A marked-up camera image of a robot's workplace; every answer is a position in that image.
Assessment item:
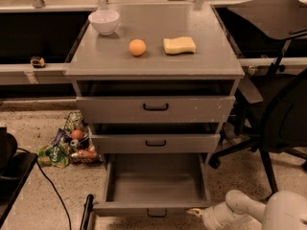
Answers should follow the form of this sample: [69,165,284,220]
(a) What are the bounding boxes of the black cable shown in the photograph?
[16,147,73,230]

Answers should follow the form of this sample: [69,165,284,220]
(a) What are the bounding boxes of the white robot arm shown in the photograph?
[187,190,307,230]

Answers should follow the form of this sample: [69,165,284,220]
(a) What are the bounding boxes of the small yellow black tape measure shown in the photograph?
[31,56,45,68]

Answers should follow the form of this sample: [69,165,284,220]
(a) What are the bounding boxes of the grey middle drawer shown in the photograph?
[91,123,220,153]

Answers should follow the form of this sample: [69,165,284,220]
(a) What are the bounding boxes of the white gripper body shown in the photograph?
[202,206,227,230]

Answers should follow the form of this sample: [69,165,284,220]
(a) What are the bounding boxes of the red netted fruit pack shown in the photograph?
[69,149,99,163]

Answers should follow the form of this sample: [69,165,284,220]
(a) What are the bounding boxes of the grey bottom drawer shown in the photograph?
[94,153,211,218]

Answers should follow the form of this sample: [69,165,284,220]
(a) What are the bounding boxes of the black equipment on left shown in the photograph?
[0,126,37,227]

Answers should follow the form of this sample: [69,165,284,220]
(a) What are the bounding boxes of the white bowl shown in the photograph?
[88,10,120,35]

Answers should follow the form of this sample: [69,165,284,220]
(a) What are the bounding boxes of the green snack bag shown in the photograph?
[37,145,69,169]

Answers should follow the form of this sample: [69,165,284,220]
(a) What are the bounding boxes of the black office chair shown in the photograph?
[209,0,307,193]

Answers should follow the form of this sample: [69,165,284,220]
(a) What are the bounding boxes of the yellow sponge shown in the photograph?
[163,36,196,55]

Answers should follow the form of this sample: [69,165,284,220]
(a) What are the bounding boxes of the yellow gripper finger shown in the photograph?
[186,208,203,218]

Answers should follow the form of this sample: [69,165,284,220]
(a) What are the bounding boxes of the grey drawer cabinet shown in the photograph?
[64,2,246,165]

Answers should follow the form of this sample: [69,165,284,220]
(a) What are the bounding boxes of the grey drawer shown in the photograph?
[91,123,220,153]
[77,80,235,124]
[94,153,211,218]

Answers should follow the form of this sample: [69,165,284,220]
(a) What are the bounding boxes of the orange fruit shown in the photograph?
[129,39,147,57]

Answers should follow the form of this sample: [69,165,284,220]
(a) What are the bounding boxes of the small metal can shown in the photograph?
[70,139,79,147]

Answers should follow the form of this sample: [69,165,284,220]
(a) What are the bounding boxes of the red apple on floor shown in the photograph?
[71,129,84,141]

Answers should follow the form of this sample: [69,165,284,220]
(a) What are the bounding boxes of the black pole near drawer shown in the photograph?
[80,194,94,230]

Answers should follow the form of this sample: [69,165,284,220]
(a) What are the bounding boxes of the grey top drawer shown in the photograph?
[77,80,235,124]

